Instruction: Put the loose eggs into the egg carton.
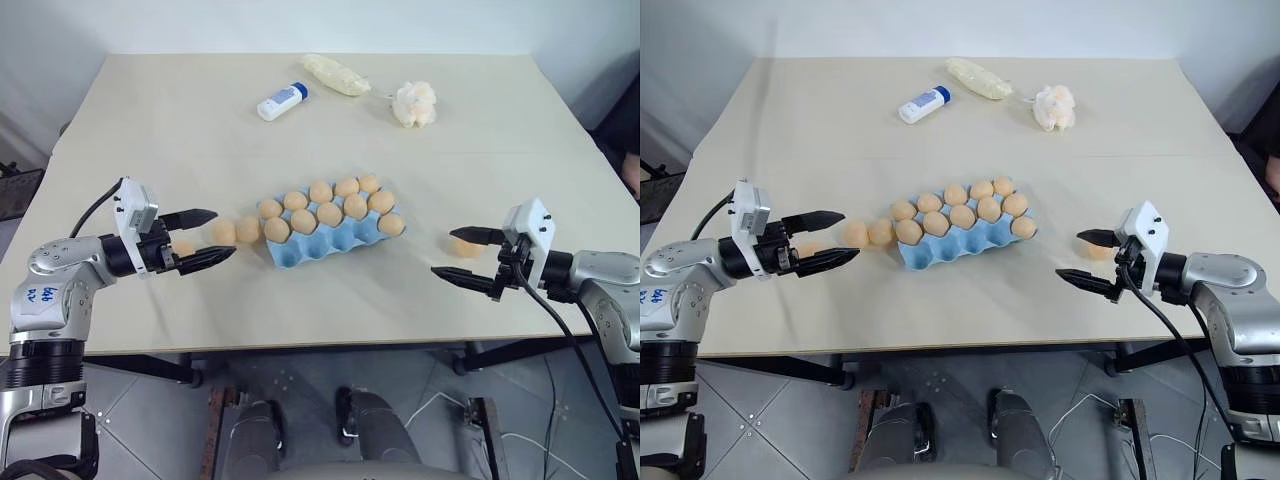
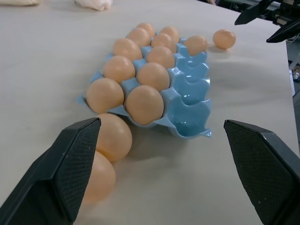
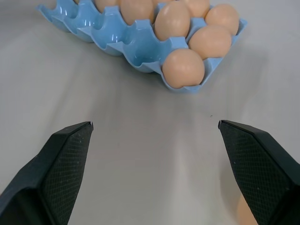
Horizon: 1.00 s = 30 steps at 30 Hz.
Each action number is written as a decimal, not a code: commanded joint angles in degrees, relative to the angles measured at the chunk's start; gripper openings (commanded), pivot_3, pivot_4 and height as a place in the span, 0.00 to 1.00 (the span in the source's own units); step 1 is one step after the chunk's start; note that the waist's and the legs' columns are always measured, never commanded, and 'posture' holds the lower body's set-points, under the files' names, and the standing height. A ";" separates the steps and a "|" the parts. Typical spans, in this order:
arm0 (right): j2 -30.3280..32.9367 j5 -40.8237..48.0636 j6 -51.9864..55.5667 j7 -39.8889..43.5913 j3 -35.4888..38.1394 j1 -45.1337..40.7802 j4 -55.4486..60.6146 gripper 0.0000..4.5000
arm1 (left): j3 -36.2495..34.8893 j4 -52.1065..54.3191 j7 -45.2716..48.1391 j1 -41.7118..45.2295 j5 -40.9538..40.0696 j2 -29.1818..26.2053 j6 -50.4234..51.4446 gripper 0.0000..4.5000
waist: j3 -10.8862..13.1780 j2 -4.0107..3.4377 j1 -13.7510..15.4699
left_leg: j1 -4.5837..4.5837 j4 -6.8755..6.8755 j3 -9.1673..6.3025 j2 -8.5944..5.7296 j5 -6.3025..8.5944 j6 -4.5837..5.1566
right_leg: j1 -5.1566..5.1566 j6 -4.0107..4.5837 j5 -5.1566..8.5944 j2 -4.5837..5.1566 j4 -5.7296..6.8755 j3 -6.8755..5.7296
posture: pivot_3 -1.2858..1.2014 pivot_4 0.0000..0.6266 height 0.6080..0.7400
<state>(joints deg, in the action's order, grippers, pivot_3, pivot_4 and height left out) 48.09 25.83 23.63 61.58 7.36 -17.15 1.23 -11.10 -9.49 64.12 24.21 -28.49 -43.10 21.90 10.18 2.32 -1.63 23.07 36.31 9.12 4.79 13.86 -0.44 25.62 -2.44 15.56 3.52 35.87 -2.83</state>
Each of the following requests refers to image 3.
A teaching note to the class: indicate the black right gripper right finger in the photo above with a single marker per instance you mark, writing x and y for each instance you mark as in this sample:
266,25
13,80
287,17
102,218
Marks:
260,168

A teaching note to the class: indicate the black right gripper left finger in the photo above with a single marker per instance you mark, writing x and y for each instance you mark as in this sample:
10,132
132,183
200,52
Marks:
56,173

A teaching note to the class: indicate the blue plastic egg tray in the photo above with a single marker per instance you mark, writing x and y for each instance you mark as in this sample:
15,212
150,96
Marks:
140,47

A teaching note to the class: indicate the beige egg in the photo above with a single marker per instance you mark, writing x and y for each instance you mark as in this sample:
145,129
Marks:
105,3
137,10
172,21
210,41
183,68
222,18
198,7
243,212

